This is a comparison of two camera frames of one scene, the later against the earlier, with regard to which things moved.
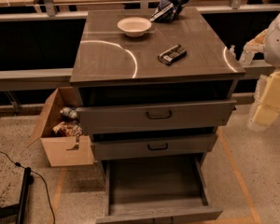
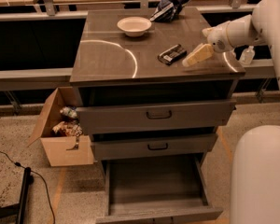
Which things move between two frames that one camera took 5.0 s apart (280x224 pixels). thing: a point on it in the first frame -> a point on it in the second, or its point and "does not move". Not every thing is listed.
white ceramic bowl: (133, 26) does not move
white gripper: (278, 44) -> (218, 39)
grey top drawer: (155, 117) does not move
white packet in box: (69, 112) does not move
